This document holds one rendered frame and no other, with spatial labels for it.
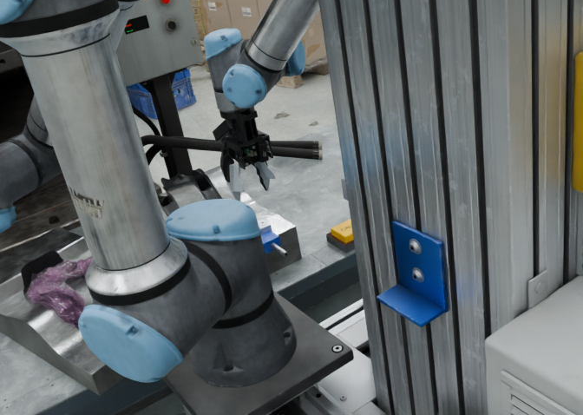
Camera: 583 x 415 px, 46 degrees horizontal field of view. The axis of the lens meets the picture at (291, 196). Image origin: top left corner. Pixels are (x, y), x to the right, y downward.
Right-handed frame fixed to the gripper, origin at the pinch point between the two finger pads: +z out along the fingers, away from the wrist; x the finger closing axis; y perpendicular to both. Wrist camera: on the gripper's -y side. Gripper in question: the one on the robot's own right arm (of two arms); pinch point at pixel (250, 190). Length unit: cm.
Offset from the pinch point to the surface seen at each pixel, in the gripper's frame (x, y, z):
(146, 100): 92, -361, 86
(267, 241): -0.9, 5.2, 10.6
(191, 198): -4.9, -25.9, 9.2
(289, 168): 33, -43, 21
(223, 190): 3.5, -24.5, 9.9
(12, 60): -27, -79, -25
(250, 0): 196, -364, 38
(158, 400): -34, 3, 38
